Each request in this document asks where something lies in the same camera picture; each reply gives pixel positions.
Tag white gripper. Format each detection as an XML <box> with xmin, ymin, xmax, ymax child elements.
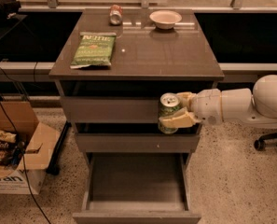
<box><xmin>159</xmin><ymin>89</ymin><xmax>222</xmax><ymax>129</ymax></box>

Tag green soda can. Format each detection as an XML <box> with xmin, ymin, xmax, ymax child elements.
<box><xmin>158</xmin><ymin>92</ymin><xmax>181</xmax><ymax>134</ymax></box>

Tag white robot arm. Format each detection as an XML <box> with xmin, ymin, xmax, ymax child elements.
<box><xmin>159</xmin><ymin>75</ymin><xmax>277</xmax><ymax>129</ymax></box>

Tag grey drawer cabinet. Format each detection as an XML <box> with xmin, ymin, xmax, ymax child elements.
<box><xmin>48</xmin><ymin>7</ymin><xmax>226</xmax><ymax>224</ymax></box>

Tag grey middle drawer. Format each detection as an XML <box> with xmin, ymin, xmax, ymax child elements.
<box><xmin>75</xmin><ymin>133</ymin><xmax>200</xmax><ymax>153</ymax></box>

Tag grey open bottom drawer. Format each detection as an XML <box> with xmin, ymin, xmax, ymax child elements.
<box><xmin>73</xmin><ymin>153</ymin><xmax>201</xmax><ymax>224</ymax></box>

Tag grey top drawer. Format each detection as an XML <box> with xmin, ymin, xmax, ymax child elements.
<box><xmin>61</xmin><ymin>97</ymin><xmax>159</xmax><ymax>123</ymax></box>

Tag orange soda can lying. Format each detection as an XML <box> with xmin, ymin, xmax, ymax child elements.
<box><xmin>109</xmin><ymin>5</ymin><xmax>122</xmax><ymax>25</ymax></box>

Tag black office chair base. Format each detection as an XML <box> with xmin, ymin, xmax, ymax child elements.
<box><xmin>254</xmin><ymin>133</ymin><xmax>277</xmax><ymax>151</ymax></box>

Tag white bowl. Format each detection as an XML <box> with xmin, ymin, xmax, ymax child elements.
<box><xmin>149</xmin><ymin>10</ymin><xmax>182</xmax><ymax>30</ymax></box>

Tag green chip bag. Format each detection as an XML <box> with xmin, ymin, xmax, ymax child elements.
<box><xmin>70</xmin><ymin>32</ymin><xmax>117</xmax><ymax>69</ymax></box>

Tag black table leg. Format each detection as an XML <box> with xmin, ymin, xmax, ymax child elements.
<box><xmin>46</xmin><ymin>121</ymin><xmax>71</xmax><ymax>175</ymax></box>

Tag cardboard box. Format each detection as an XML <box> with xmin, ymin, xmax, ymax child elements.
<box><xmin>0</xmin><ymin>101</ymin><xmax>60</xmax><ymax>194</ymax></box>

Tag snack bags in box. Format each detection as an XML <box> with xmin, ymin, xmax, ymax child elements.
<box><xmin>0</xmin><ymin>130</ymin><xmax>25</xmax><ymax>170</ymax></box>

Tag black cable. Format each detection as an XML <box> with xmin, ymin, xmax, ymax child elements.
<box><xmin>0</xmin><ymin>61</ymin><xmax>53</xmax><ymax>224</ymax></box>

